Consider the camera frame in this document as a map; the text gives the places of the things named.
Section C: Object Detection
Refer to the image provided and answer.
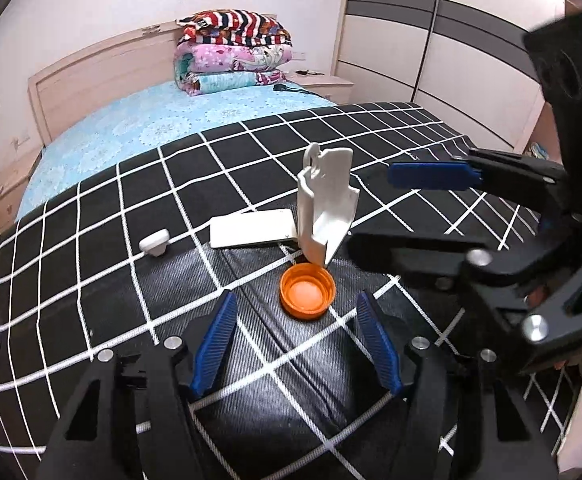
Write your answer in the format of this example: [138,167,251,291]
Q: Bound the white plastic holder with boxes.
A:
[296,143,359,268]

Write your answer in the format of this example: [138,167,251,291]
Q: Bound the orange bottle cap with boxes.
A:
[279,262,336,321]

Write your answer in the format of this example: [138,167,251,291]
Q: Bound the white plastic piece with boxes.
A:
[210,209,296,249]

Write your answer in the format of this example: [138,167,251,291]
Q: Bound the small white cap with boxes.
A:
[139,229,170,257]

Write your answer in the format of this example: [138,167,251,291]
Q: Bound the beige corner shelf unit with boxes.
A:
[513,92,562,164]

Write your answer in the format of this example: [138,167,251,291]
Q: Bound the black white grid blanket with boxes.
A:
[0,101,582,480]

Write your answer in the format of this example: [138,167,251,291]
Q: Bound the white grey sliding wardrobe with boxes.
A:
[334,0,565,152]

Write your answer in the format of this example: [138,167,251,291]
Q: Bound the right beige nightstand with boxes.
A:
[286,73,354,104]

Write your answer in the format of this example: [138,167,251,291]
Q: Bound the beige nightstand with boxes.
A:
[0,148,42,232]
[286,73,354,104]

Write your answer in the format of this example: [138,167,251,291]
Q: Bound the left beige nightstand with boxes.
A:
[0,148,42,232]

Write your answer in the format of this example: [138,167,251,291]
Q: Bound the light blue folded quilt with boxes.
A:
[175,70,286,96]

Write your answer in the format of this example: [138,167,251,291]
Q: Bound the striped red folded quilt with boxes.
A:
[175,9,292,48]

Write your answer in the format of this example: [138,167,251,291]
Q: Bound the pink folded quilt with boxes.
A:
[174,44,293,78]

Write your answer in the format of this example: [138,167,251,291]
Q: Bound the light blue bed sheet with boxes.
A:
[16,82,332,220]

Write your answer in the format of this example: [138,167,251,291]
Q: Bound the beige wooden headboard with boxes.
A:
[28,22,181,146]

